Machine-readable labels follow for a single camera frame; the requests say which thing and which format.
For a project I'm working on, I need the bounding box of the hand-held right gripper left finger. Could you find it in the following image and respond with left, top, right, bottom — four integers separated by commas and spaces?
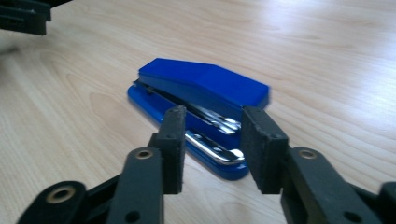
148, 105, 188, 196

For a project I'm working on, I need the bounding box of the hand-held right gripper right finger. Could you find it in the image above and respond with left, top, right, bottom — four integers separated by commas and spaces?
239, 105, 290, 196

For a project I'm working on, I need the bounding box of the blue stapler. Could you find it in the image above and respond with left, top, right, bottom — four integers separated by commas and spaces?
126, 57, 272, 182

